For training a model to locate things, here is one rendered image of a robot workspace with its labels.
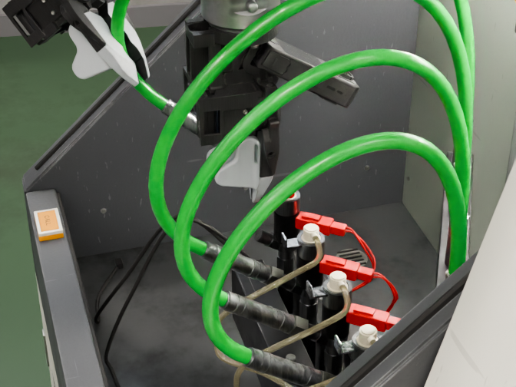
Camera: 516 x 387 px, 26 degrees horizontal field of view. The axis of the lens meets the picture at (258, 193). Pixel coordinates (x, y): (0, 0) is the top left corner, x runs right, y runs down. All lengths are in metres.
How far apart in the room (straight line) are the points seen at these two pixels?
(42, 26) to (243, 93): 0.26
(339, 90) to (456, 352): 0.35
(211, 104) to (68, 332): 0.34
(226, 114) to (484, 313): 0.37
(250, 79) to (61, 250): 0.40
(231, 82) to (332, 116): 0.47
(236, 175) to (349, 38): 0.41
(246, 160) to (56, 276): 0.32
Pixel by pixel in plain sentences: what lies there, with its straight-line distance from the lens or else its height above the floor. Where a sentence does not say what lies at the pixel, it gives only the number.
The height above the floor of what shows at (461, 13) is 1.29.
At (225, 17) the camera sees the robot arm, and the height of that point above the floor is 1.33.
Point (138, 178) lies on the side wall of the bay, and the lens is 1.51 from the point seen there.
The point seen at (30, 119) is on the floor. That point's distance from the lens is 3.55.
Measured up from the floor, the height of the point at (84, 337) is 0.95.
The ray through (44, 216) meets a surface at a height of 0.96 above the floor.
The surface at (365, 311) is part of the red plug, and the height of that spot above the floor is 1.08.
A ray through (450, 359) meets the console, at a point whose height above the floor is 1.19.
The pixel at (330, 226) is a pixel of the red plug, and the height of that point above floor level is 1.08.
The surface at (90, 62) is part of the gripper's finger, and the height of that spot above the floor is 1.22.
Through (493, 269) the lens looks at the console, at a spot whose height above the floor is 1.28.
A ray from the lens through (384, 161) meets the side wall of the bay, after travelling 1.61.
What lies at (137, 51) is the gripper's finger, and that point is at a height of 1.22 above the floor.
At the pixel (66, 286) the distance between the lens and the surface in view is 1.32.
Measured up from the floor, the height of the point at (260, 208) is 1.27.
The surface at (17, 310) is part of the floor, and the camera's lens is 2.80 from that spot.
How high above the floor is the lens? 1.77
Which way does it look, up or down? 34 degrees down
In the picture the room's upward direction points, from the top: straight up
